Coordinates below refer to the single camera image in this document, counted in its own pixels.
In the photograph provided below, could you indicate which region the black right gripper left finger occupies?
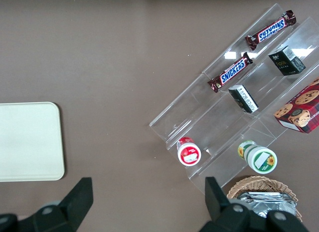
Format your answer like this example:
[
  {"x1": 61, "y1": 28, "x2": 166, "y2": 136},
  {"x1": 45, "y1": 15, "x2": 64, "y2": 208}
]
[{"x1": 0, "y1": 177, "x2": 94, "y2": 232}]

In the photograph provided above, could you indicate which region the red plaid cookie box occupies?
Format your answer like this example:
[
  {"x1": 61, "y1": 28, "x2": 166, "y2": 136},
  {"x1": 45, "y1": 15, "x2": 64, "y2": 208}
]
[{"x1": 273, "y1": 78, "x2": 319, "y2": 134}]

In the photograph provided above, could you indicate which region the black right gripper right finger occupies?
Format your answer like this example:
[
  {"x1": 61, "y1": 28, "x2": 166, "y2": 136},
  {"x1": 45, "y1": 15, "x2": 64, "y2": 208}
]
[{"x1": 199, "y1": 176, "x2": 310, "y2": 232}]

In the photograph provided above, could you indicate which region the light wicker basket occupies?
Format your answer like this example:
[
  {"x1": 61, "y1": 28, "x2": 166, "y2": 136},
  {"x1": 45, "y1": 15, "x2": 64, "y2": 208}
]
[{"x1": 226, "y1": 176, "x2": 304, "y2": 223}]

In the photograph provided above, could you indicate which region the aluminium foil tray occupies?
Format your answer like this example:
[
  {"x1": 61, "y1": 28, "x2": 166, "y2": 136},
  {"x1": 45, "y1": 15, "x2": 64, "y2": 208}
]
[{"x1": 233, "y1": 191, "x2": 298, "y2": 219}]

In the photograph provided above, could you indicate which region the small black box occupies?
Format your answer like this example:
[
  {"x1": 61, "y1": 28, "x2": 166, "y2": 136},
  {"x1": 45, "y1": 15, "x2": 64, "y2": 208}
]
[
  {"x1": 228, "y1": 84, "x2": 259, "y2": 114},
  {"x1": 268, "y1": 45, "x2": 307, "y2": 76}
]

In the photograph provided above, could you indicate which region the Snickers chocolate bar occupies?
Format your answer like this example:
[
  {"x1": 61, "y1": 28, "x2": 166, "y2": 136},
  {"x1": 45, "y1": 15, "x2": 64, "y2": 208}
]
[
  {"x1": 207, "y1": 51, "x2": 254, "y2": 93},
  {"x1": 245, "y1": 9, "x2": 297, "y2": 51}
]

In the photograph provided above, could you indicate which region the red lid jar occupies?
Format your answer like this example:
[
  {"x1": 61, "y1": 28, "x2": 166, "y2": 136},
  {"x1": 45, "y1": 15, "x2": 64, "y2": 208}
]
[{"x1": 176, "y1": 136, "x2": 202, "y2": 166}]

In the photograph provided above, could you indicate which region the clear acrylic tiered stand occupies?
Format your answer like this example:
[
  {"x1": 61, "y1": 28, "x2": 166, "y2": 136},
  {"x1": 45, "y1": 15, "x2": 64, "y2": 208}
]
[{"x1": 149, "y1": 2, "x2": 319, "y2": 190}]

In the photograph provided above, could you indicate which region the green lid sunflower jar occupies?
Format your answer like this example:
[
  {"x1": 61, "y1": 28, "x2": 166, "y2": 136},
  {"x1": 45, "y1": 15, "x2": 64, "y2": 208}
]
[{"x1": 237, "y1": 140, "x2": 278, "y2": 174}]

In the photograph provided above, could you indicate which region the cream plastic tray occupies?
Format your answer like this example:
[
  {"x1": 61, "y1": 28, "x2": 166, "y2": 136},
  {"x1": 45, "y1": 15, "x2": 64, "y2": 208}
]
[{"x1": 0, "y1": 101, "x2": 65, "y2": 182}]

